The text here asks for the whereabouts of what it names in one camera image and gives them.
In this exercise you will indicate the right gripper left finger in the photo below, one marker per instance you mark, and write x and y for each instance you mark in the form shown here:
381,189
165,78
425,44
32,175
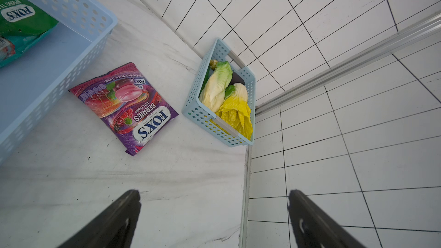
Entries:
112,228

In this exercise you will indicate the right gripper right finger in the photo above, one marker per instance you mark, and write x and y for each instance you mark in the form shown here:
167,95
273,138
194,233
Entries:
313,228

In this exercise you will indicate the purple Fox's candy bag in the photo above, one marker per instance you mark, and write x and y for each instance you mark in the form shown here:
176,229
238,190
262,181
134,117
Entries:
128,104

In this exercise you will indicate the light blue plastic basket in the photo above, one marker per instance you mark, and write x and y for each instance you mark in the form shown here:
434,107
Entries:
32,84

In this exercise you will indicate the green snack bag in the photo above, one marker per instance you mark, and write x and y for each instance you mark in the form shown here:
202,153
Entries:
23,24

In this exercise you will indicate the teal candy bag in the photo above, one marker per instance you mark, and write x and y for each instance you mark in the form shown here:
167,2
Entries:
13,47

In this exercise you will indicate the small teal vegetable basket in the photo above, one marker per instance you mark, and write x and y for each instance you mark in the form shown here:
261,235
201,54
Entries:
199,114

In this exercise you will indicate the yellow cabbage toy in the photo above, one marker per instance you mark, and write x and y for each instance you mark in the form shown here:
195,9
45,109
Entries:
236,111

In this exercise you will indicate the green cabbage toy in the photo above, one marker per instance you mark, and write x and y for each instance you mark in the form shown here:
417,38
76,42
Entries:
213,93

